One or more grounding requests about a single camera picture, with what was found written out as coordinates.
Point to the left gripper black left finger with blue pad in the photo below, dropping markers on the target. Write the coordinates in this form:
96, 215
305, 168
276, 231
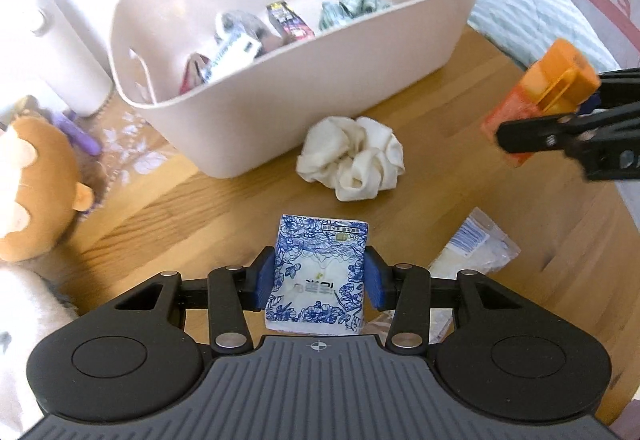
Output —
231, 291

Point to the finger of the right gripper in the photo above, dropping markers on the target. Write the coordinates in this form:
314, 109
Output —
617, 88
552, 132

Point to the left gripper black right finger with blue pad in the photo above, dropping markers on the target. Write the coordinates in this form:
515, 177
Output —
405, 289

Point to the orange plastic bottle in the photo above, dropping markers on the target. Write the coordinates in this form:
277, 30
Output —
558, 83

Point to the clear plastic barcode packet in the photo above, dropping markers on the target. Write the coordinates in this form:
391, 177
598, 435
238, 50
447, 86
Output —
479, 244

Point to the blue white tissue pack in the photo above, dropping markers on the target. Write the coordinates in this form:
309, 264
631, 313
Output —
318, 284

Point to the white scrunchie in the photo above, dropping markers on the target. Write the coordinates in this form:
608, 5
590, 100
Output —
356, 158

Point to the light blue quilted cloth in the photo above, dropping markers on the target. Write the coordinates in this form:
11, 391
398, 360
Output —
525, 29

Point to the purple floral table mat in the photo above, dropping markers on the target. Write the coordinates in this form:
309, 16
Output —
131, 151

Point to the large cream plush toy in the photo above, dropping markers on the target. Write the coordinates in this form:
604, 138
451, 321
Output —
31, 309

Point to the red packet in bin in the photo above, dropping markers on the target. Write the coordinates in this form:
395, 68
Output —
193, 73

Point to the brown orange plush toy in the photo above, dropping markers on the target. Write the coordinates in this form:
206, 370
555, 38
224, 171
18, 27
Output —
41, 191

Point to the green patterned item in bin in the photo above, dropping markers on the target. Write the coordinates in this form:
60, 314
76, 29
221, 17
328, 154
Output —
343, 12

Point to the purple plastic toy piece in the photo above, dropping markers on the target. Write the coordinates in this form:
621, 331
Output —
75, 134

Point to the white blue packet in bin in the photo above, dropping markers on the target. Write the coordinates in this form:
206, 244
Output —
237, 52

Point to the beige plastic storage bin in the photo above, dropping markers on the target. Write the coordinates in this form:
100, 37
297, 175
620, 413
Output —
251, 116

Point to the grey item in bin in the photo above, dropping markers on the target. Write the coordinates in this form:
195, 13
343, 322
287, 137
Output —
242, 21

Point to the white cylindrical cup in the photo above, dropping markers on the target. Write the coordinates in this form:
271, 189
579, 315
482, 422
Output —
66, 62

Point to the dark snack packet in bin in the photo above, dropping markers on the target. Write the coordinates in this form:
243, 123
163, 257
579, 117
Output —
287, 23

